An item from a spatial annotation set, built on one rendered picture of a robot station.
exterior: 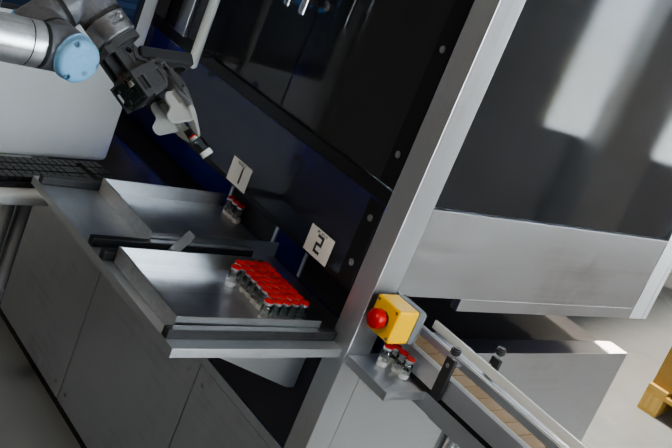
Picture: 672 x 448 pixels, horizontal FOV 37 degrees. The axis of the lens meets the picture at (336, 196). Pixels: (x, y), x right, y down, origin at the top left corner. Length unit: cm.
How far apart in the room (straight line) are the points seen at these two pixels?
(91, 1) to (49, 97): 87
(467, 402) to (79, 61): 94
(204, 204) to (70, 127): 43
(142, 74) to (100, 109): 98
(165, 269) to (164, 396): 57
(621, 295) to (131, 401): 127
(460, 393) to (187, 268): 61
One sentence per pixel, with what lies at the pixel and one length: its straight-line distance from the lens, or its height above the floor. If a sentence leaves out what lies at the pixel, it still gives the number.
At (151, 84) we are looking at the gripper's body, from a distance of 177.
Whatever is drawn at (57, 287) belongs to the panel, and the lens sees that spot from 312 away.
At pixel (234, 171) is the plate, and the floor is 102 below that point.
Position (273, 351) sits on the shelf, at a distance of 196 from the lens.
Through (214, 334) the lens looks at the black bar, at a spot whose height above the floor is 89.
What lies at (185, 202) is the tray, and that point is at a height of 88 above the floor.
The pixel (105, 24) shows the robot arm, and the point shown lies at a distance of 180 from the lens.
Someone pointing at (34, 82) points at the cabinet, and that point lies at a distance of 261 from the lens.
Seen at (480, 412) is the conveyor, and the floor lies 93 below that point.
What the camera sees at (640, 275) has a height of 111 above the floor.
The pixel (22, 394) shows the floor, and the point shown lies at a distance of 324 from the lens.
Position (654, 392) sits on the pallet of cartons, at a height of 11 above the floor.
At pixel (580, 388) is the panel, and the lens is 275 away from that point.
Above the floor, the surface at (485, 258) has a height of 112.
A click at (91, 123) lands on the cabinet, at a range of 275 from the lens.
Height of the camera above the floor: 172
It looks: 16 degrees down
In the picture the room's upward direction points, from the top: 22 degrees clockwise
